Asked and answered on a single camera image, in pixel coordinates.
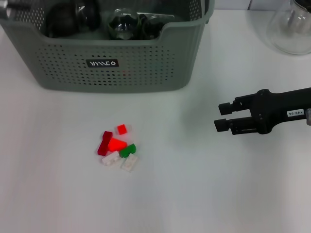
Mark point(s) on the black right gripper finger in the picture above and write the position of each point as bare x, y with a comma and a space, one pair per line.
221, 125
226, 108

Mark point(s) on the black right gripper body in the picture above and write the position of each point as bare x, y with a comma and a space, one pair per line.
277, 109

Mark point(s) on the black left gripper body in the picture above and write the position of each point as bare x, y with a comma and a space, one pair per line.
26, 3

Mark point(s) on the white building plate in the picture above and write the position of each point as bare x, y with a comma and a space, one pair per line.
129, 163

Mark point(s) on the dark red long brick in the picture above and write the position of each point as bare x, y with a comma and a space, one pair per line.
105, 144

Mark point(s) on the grey-green perforated storage bin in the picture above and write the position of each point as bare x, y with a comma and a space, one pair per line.
136, 72

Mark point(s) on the black cast iron teapot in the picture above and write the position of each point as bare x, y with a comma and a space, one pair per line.
60, 24

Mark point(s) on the clear glass carafe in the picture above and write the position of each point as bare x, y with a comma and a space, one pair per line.
289, 34

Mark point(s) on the green building brick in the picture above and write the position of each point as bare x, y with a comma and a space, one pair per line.
128, 150

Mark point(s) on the small red square brick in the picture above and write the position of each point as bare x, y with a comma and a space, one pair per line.
121, 129

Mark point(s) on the bright red large brick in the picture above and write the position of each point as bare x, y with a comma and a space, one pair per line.
117, 144

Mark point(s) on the white building brick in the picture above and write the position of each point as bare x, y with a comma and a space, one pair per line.
110, 159

